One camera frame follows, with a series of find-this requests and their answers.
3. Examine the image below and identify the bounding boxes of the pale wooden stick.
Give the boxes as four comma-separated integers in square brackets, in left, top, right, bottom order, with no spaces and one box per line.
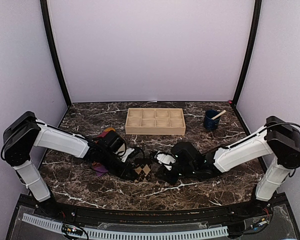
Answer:
[211,110,227,120]

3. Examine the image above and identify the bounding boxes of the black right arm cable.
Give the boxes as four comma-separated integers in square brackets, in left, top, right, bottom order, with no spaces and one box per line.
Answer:
[264,121,300,177]

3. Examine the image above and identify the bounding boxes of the purple maroon striped sock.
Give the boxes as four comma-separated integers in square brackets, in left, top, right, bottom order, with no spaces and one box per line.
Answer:
[90,127,116,177]

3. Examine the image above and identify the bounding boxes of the white slotted cable duct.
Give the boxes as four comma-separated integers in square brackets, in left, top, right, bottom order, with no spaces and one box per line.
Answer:
[21,213,229,240]

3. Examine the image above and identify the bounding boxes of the black frame post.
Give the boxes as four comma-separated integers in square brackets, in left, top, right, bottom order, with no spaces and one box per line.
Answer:
[232,0,262,107]
[40,0,72,108]

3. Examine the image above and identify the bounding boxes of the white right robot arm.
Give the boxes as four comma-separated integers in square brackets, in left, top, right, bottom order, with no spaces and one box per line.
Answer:
[151,116,300,217]

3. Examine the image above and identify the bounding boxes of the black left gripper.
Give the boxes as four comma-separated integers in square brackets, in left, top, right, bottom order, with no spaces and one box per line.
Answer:
[100,150,136,180]

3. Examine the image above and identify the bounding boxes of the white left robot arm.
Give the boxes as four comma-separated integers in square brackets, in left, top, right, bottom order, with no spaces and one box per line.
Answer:
[0,111,138,218]

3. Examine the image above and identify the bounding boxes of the black right frame post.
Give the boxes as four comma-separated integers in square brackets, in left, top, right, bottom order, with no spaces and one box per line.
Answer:
[232,0,262,107]

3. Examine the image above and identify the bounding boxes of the wooden compartment tray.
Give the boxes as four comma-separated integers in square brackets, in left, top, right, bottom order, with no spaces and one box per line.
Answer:
[125,108,186,135]

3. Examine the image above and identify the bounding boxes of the black front rail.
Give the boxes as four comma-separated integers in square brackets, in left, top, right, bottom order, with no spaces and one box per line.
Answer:
[34,201,266,225]

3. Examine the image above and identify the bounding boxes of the brown beige argyle sock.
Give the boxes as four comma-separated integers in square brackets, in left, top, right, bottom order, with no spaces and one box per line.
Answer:
[133,158,152,183]

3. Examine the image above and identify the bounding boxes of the blue enamel mug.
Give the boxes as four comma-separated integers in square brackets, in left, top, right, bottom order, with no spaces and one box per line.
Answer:
[203,109,220,131]

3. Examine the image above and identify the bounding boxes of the black left frame post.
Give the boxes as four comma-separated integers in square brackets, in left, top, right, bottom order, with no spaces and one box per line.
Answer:
[40,0,72,108]

